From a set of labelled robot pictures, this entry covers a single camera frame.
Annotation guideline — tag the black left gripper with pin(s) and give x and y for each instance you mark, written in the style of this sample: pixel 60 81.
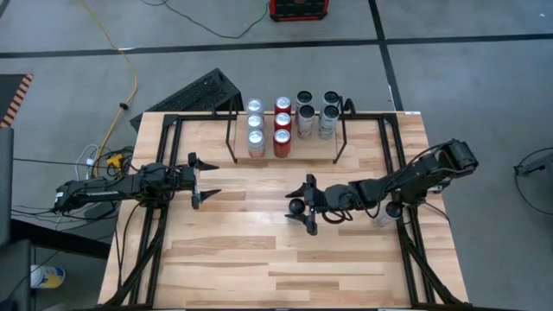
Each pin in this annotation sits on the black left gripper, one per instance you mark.
pixel 183 178

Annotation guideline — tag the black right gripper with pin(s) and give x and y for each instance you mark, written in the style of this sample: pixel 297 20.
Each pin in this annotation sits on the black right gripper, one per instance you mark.
pixel 334 198

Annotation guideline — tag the pink silver Spindrift can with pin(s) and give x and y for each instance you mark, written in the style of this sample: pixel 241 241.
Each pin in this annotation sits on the pink silver Spindrift can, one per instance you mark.
pixel 256 144
pixel 255 122
pixel 254 106

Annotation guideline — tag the red Coca-Cola can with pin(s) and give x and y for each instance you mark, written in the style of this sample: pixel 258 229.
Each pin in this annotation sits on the red Coca-Cola can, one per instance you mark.
pixel 282 144
pixel 283 121
pixel 283 103

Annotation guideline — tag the white Celsius Peach Vibe can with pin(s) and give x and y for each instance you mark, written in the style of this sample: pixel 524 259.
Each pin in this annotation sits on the white Celsius Peach Vibe can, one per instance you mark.
pixel 382 220
pixel 306 121
pixel 304 98

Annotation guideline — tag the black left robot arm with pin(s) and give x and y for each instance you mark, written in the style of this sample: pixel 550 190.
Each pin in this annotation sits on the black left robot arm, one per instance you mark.
pixel 99 192

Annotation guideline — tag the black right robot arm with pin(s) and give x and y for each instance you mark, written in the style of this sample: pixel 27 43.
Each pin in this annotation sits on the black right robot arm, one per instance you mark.
pixel 432 173

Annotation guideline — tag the white yellow blue container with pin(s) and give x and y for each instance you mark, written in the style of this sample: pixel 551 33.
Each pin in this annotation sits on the white yellow blue container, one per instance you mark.
pixel 47 276

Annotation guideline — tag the red and black toolbox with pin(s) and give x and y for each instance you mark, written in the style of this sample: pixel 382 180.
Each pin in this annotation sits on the red and black toolbox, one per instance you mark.
pixel 298 8

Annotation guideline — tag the grey cabinet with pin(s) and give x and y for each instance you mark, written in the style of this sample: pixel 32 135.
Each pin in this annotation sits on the grey cabinet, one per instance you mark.
pixel 5 185

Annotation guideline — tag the hazard striped floor mat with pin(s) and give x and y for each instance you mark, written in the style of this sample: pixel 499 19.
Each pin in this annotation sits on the hazard striped floor mat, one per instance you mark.
pixel 10 93

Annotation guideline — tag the grey floor stand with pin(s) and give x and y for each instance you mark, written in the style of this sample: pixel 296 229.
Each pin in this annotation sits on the grey floor stand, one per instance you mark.
pixel 535 165

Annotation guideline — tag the black metal shelf frame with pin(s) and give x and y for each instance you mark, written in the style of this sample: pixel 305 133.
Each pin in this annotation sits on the black metal shelf frame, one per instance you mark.
pixel 344 134
pixel 228 138

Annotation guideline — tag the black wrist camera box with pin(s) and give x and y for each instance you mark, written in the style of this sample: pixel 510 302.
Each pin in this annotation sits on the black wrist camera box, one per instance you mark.
pixel 153 173

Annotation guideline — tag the black aluminium rig frame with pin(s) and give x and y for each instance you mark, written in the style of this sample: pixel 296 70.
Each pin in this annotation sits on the black aluminium rig frame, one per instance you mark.
pixel 152 255

